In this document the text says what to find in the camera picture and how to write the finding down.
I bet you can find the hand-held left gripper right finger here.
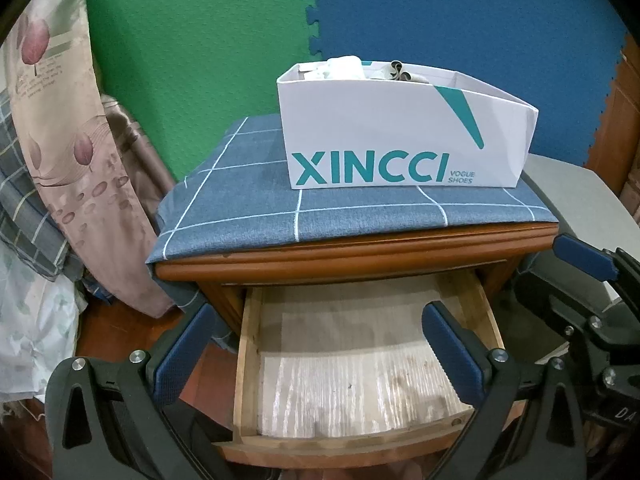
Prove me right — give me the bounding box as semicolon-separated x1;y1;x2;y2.
421;301;588;480

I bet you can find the green foam mat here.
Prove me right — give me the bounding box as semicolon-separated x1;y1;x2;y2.
82;0;321;183

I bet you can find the blue foam mat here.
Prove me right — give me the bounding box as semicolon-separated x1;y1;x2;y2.
305;0;628;166

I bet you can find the white cardboard shoe box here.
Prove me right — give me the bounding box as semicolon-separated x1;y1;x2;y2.
276;59;541;191

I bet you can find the white underwear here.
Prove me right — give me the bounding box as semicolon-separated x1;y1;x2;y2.
305;55;373;81

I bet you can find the brown satin cloth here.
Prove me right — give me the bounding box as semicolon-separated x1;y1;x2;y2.
100;92;176;241

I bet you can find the wooden drawer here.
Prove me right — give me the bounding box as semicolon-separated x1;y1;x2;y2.
212;270;506;468

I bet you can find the blue checked cloth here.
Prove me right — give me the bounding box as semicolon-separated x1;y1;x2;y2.
145;114;558;356

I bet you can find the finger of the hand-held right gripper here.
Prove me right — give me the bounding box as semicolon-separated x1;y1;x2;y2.
514;270;608;356
552;234;640;311

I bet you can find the white leaf print cloth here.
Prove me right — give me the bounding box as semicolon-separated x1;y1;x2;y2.
0;245;88;406

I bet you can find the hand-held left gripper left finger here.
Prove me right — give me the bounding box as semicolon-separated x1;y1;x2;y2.
45;302;221;480

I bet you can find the brown wooden nightstand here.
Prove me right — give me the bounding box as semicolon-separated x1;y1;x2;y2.
154;222;560;346

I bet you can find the brown wooden panel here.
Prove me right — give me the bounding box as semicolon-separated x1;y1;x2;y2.
582;52;640;221

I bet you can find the beige floral curtain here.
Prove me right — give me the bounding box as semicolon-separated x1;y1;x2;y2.
10;0;176;318

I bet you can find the grey plaid cloth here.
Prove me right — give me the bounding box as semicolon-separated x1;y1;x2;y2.
0;87;83;281

